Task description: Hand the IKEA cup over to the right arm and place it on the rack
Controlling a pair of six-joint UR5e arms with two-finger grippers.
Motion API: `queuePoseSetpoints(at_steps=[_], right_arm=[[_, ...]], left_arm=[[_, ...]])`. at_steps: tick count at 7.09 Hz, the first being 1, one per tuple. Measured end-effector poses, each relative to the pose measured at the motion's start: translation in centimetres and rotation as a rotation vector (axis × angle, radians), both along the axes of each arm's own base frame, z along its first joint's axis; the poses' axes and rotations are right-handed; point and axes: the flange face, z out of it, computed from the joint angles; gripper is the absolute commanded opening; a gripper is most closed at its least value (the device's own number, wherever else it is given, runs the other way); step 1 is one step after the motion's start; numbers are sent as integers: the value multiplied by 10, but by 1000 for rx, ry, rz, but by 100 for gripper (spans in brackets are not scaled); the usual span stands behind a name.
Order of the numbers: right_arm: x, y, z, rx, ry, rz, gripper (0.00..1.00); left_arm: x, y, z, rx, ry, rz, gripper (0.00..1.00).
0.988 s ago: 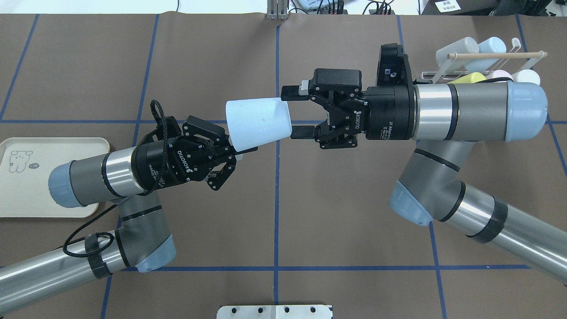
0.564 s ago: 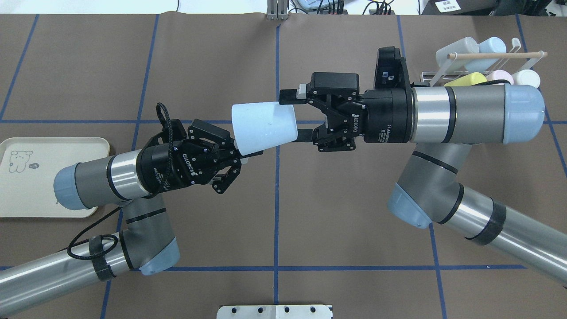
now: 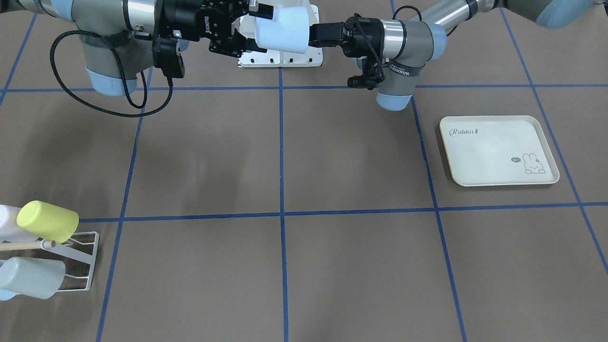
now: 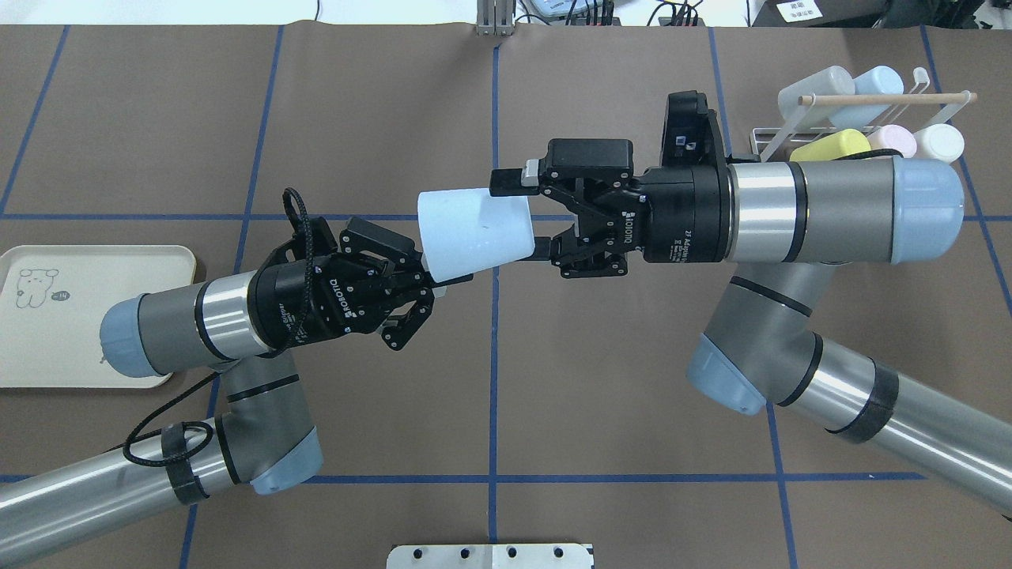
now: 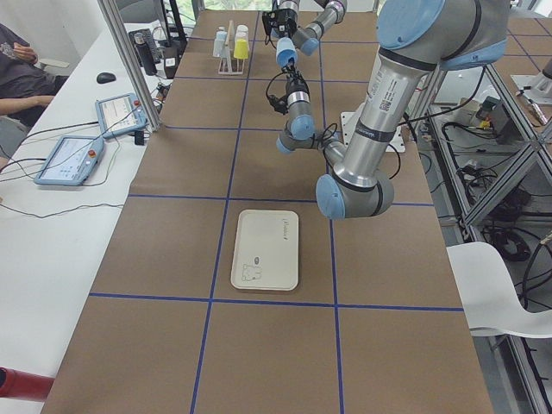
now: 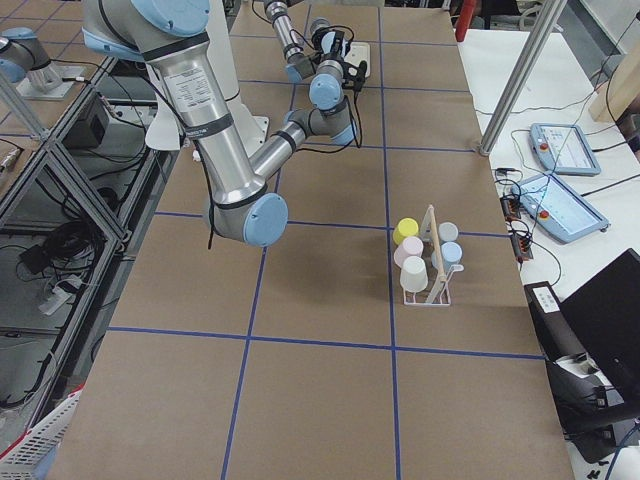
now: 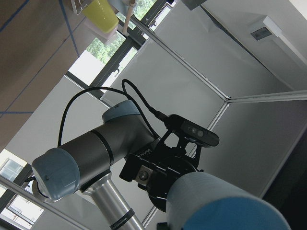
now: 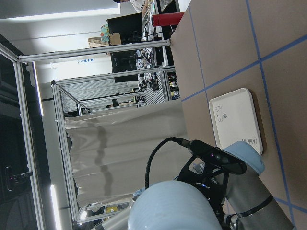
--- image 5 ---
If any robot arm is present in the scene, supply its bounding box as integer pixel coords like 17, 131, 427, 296
273, 0, 348, 56
277, 1, 511, 220

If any yellow plastic cup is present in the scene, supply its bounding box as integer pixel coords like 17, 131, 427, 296
233, 38, 249, 60

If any red cylinder object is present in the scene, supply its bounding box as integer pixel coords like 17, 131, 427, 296
1, 367, 54, 402

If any seated person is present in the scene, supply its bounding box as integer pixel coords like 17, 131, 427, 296
0, 23, 66, 172

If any far blue teach pendant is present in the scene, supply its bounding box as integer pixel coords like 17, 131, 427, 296
95, 92, 147, 139

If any white wire cup rack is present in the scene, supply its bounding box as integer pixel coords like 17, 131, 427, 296
218, 20, 249, 75

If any blue teach pendant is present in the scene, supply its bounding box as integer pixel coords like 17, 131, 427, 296
95, 92, 147, 139
34, 135, 104, 186

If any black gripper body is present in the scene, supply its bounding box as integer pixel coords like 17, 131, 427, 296
275, 9, 298, 38
285, 71, 309, 95

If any blue plastic cup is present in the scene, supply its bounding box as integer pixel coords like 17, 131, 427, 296
212, 27, 228, 58
276, 37, 298, 67

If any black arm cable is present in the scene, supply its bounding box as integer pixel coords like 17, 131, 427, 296
265, 72, 294, 113

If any black computer mouse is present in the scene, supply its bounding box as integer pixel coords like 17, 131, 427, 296
96, 72, 116, 85

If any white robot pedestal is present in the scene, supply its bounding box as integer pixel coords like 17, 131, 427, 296
340, 106, 406, 153

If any white chair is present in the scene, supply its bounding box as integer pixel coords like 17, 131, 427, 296
447, 241, 551, 339

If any near blue teach pendant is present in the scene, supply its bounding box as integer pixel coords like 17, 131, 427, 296
34, 135, 104, 186

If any cream plastic tray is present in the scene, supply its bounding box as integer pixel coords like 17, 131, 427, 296
230, 210, 299, 292

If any aluminium frame post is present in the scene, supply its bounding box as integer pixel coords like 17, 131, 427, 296
97, 0, 160, 131

